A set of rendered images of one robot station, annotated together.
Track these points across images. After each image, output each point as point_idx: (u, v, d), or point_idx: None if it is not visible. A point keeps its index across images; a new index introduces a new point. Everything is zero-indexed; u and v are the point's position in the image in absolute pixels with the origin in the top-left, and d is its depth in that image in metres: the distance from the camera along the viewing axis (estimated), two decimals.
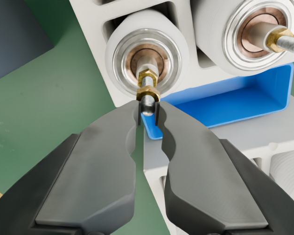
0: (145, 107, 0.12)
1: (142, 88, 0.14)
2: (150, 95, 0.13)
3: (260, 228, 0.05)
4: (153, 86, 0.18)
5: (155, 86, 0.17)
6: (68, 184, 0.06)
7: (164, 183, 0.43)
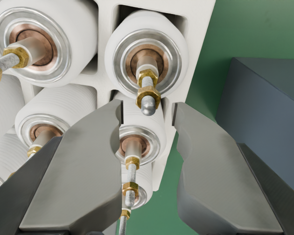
0: (146, 113, 0.13)
1: (140, 105, 0.15)
2: (141, 101, 0.14)
3: None
4: (152, 71, 0.17)
5: (149, 72, 0.16)
6: (52, 188, 0.06)
7: None
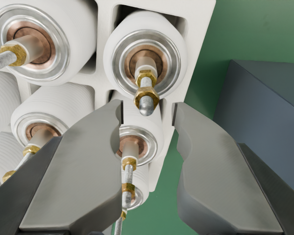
0: (150, 111, 0.13)
1: (157, 101, 0.14)
2: None
3: None
4: (136, 78, 0.17)
5: (136, 83, 0.17)
6: (52, 188, 0.06)
7: None
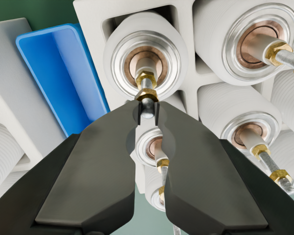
0: (144, 115, 0.13)
1: None
2: (140, 101, 0.13)
3: (260, 228, 0.05)
4: (154, 76, 0.17)
5: (152, 75, 0.16)
6: (68, 184, 0.06)
7: None
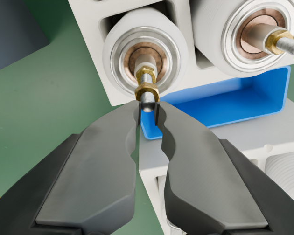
0: (151, 108, 0.13)
1: (155, 101, 0.14)
2: None
3: (260, 228, 0.05)
4: (137, 71, 0.17)
5: (136, 76, 0.17)
6: (68, 184, 0.06)
7: (159, 183, 0.42)
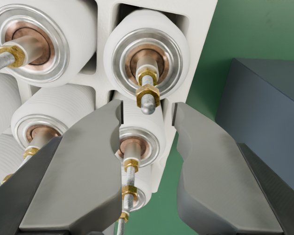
0: (149, 106, 0.12)
1: (152, 86, 0.14)
2: (154, 98, 0.14)
3: None
4: None
5: None
6: (52, 188, 0.06)
7: None
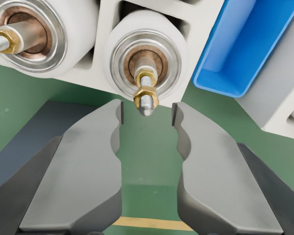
0: (146, 107, 0.12)
1: (148, 87, 0.14)
2: (152, 97, 0.13)
3: None
4: None
5: None
6: (52, 188, 0.06)
7: None
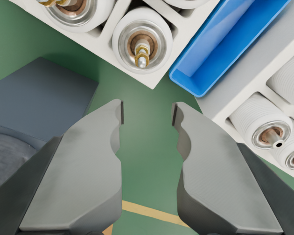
0: (143, 65, 0.22)
1: (146, 65, 0.24)
2: None
3: None
4: (137, 47, 0.26)
5: (136, 50, 0.26)
6: (52, 188, 0.06)
7: (233, 123, 0.46)
